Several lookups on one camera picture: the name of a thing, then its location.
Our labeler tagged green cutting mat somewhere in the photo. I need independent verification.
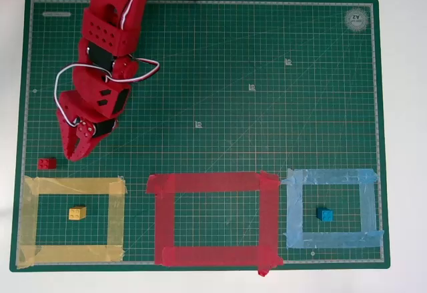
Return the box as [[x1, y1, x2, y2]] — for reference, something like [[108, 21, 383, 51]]
[[9, 0, 391, 273]]

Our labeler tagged white servo cable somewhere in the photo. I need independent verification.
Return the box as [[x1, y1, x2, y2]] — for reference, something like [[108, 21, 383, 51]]
[[54, 0, 161, 127]]

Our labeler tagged yellow cube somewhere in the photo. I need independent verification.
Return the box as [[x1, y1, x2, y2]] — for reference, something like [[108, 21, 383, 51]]
[[68, 206, 87, 221]]

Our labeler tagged red tape square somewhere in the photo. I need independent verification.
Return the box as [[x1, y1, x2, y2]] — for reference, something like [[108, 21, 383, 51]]
[[145, 170, 284, 277]]

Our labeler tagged blue cube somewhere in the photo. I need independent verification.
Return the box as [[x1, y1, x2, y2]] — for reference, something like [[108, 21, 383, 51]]
[[316, 206, 334, 223]]

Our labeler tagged blue tape square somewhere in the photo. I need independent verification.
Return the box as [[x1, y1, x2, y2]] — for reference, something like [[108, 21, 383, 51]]
[[280, 168, 385, 250]]

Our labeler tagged red cube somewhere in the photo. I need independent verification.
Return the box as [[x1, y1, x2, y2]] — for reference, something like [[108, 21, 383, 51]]
[[37, 158, 57, 171]]

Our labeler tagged yellow tape square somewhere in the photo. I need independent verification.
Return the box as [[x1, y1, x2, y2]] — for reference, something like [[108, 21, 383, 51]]
[[16, 174, 128, 270]]

